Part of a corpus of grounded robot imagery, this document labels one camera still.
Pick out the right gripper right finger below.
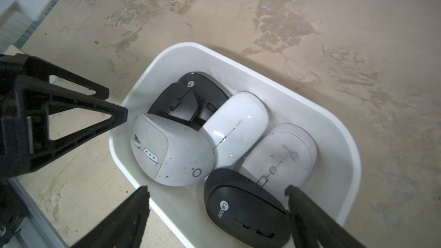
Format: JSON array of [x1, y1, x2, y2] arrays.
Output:
[[285, 186, 364, 248]]

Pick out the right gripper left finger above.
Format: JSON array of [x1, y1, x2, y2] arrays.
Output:
[[73, 186, 150, 248]]

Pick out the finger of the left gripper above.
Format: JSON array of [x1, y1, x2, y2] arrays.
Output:
[[0, 53, 129, 179]]

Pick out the black Lecoo mouse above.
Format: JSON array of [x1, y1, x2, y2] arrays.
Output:
[[203, 168, 291, 248]]

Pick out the matte white mouse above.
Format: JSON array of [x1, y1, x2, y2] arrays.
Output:
[[239, 124, 318, 203]]

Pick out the grey speckled mouse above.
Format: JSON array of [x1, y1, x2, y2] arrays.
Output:
[[130, 114, 215, 187]]

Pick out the glossy white mouse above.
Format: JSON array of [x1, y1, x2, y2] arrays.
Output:
[[199, 92, 269, 169]]

